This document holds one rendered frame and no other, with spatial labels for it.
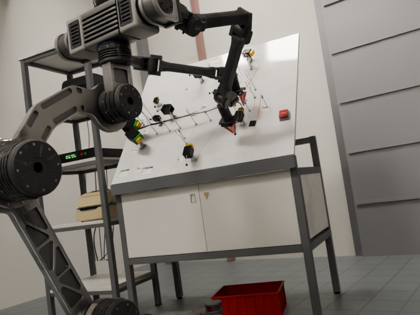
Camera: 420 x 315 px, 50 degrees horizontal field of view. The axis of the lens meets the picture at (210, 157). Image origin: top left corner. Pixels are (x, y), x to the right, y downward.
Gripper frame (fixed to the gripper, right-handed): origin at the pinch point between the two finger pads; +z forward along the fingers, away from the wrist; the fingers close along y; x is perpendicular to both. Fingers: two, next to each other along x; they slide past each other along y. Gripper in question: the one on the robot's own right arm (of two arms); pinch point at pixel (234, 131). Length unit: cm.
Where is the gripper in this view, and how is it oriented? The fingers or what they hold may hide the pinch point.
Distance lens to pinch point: 253.4
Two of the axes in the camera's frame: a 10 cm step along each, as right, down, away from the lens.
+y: -8.5, 0.2, 5.2
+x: -3.7, 6.9, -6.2
